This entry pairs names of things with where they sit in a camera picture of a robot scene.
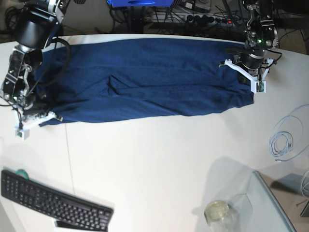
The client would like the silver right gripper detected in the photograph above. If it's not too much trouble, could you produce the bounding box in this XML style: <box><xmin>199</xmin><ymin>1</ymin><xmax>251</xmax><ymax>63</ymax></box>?
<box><xmin>0</xmin><ymin>44</ymin><xmax>48</xmax><ymax>118</ymax></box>

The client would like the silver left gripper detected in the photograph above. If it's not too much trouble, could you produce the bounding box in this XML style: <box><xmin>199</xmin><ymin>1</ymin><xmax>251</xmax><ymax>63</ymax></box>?
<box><xmin>225</xmin><ymin>0</ymin><xmax>278</xmax><ymax>85</ymax></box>

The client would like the dark blue t-shirt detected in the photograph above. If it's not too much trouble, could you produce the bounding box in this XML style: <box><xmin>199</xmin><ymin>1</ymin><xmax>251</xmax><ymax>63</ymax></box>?
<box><xmin>35</xmin><ymin>38</ymin><xmax>253</xmax><ymax>123</ymax></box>

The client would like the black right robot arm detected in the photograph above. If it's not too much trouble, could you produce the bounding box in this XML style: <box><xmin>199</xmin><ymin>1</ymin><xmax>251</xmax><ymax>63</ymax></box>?
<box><xmin>0</xmin><ymin>0</ymin><xmax>71</xmax><ymax>121</ymax></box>

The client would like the blue box with hole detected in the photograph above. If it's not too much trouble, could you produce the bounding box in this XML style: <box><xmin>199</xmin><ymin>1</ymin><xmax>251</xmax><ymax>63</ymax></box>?
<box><xmin>107</xmin><ymin>0</ymin><xmax>174</xmax><ymax>7</ymax></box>

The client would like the green tape roll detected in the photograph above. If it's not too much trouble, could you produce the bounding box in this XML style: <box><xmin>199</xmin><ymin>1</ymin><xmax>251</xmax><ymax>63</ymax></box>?
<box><xmin>15</xmin><ymin>169</ymin><xmax>29</xmax><ymax>180</ymax></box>

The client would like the clear glass jar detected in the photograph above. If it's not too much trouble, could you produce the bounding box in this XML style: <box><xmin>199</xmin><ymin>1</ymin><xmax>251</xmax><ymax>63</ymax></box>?
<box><xmin>204</xmin><ymin>193</ymin><xmax>253</xmax><ymax>232</ymax></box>

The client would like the black computer keyboard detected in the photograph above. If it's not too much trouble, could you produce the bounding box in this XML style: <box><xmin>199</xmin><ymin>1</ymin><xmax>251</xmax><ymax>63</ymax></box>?
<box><xmin>0</xmin><ymin>170</ymin><xmax>113</xmax><ymax>232</ymax></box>

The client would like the white camera bracket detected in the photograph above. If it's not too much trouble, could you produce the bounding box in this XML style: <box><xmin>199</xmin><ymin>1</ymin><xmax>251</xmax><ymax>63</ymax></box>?
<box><xmin>219</xmin><ymin>56</ymin><xmax>277</xmax><ymax>94</ymax></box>
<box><xmin>13</xmin><ymin>105</ymin><xmax>63</xmax><ymax>140</ymax></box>

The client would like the coiled white cable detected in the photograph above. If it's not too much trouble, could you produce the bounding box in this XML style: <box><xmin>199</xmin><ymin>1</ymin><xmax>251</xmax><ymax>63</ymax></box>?
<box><xmin>269</xmin><ymin>104</ymin><xmax>309</xmax><ymax>162</ymax></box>

